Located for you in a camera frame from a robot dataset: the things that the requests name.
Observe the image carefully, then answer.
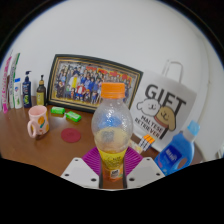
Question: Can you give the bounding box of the white shampoo bottle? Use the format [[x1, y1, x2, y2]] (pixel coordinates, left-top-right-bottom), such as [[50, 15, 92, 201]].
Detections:
[[13, 77, 24, 110]]

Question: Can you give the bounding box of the colourful puzzle cube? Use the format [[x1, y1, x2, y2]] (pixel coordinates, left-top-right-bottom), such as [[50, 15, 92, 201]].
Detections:
[[138, 134, 156, 153]]

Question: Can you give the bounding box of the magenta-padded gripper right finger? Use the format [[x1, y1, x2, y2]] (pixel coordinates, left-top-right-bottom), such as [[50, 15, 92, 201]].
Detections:
[[122, 146, 166, 190]]

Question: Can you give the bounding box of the framed group picture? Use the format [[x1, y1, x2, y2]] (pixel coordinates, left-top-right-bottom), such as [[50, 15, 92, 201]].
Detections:
[[46, 53, 144, 114]]

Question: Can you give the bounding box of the patterned candy packet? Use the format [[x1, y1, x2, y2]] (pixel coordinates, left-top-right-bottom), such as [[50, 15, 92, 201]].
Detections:
[[128, 139, 144, 154]]

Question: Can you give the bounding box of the flat round red coaster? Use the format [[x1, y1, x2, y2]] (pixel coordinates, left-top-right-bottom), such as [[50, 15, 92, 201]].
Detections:
[[60, 127, 82, 144]]

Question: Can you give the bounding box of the amber pump bottle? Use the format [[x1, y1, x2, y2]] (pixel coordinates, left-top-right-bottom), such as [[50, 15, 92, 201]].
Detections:
[[35, 74, 47, 106]]

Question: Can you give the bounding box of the white printed tube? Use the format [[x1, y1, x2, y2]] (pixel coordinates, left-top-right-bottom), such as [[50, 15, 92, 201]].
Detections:
[[8, 52, 21, 109]]

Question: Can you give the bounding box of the blue detergent bottle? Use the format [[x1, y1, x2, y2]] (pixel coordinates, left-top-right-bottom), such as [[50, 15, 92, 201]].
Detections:
[[153, 120, 201, 177]]

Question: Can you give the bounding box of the dark blue pump bottle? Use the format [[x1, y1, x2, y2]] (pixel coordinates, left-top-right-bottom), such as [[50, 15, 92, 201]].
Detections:
[[21, 70, 33, 109]]

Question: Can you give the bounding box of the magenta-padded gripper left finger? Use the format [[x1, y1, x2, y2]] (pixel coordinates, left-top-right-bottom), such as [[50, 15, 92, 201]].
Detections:
[[60, 146, 104, 190]]

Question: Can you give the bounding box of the white printed paper bag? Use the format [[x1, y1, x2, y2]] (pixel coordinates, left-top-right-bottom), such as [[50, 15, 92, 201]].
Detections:
[[129, 59, 198, 153]]

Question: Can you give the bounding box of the orange-capped clear drink bottle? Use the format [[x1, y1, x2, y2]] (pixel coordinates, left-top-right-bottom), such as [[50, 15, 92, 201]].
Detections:
[[90, 82, 134, 183]]

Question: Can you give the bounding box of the pink patterned mug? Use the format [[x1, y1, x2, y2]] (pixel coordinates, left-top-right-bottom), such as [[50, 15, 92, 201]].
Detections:
[[26, 104, 50, 139]]

